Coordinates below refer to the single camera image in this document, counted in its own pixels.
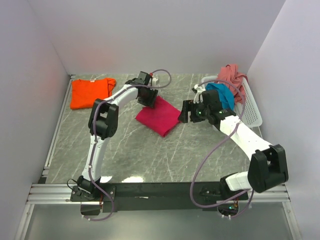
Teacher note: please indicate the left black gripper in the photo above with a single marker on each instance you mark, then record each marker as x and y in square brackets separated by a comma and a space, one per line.
[151, 102]

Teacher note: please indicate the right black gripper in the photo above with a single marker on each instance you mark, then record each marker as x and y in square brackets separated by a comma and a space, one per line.
[188, 105]

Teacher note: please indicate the magenta t shirt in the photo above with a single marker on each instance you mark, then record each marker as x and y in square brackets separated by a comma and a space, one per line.
[161, 119]

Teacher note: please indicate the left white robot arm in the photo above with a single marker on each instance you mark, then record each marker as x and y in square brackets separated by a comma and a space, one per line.
[103, 124]

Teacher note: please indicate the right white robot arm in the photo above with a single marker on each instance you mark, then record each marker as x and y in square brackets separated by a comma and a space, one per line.
[268, 163]

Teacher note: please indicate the teal blue t shirt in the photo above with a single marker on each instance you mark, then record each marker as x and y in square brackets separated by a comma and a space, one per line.
[226, 97]

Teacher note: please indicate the salmon pink t shirt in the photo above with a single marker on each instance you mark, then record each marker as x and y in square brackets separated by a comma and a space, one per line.
[230, 74]

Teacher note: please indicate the white plastic basket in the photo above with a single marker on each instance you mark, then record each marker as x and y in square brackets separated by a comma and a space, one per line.
[251, 116]

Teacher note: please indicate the folded orange t shirt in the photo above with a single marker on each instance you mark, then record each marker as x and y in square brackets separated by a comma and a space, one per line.
[85, 92]

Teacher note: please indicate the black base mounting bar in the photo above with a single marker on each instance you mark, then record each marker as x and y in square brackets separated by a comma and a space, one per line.
[145, 196]

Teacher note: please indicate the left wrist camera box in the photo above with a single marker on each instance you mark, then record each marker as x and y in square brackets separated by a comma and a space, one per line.
[154, 81]

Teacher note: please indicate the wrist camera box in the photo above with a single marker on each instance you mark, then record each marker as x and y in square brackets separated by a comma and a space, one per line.
[154, 81]
[198, 89]

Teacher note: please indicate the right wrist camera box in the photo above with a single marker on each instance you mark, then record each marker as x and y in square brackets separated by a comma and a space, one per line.
[198, 89]

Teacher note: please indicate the aluminium frame rail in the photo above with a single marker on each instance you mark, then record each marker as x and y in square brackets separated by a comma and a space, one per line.
[49, 194]

